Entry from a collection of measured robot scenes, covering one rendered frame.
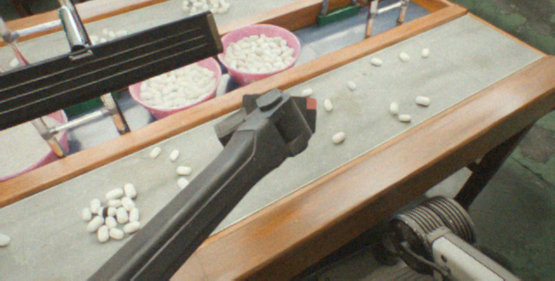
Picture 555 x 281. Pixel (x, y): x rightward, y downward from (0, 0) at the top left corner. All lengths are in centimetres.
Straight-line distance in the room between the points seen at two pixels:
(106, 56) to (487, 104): 94
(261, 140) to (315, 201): 38
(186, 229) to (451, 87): 95
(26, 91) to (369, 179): 67
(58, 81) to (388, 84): 85
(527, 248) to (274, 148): 155
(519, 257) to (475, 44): 92
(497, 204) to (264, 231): 138
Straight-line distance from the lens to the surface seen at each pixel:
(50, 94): 66
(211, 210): 40
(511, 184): 205
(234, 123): 55
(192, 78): 114
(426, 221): 80
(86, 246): 86
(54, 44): 145
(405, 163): 89
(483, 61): 133
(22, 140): 115
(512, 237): 188
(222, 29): 127
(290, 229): 76
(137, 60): 65
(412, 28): 135
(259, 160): 43
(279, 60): 115
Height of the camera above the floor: 145
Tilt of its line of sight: 48 degrees down
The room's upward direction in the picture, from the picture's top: straight up
